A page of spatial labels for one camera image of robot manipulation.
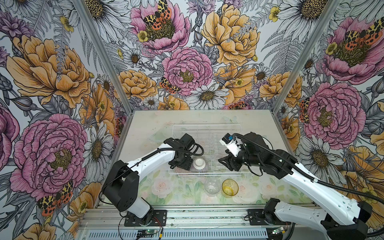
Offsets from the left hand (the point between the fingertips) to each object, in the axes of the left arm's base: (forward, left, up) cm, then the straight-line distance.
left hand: (180, 169), depth 83 cm
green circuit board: (-27, +15, -8) cm, 32 cm away
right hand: (-3, -22, +16) cm, 27 cm away
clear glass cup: (-8, -17, -7) cm, 20 cm away
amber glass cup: (-8, -27, -6) cm, 29 cm away
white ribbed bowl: (+2, -11, 0) cm, 11 cm away
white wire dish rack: (+27, -18, -7) cm, 33 cm away
